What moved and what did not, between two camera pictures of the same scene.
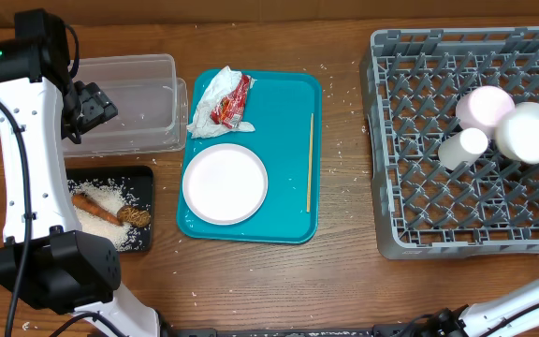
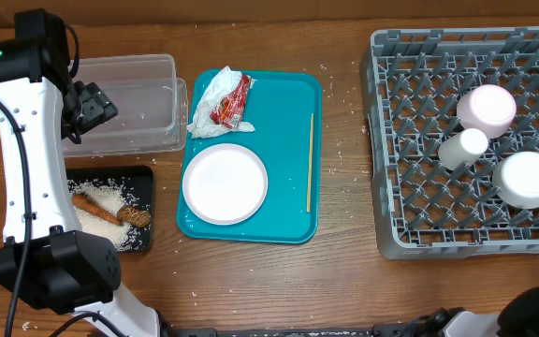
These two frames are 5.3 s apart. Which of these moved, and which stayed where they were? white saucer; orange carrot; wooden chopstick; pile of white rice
Moved: white saucer
Stayed: wooden chopstick; orange carrot; pile of white rice
